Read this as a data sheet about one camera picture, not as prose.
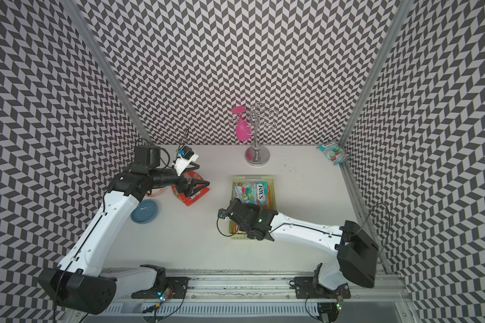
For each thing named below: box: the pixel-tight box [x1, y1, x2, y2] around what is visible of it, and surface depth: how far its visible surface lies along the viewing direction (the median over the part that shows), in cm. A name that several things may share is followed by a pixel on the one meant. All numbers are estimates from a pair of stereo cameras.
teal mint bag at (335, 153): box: [315, 141, 352, 166], surface depth 114 cm
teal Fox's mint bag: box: [232, 181, 269, 208], surface depth 93 cm
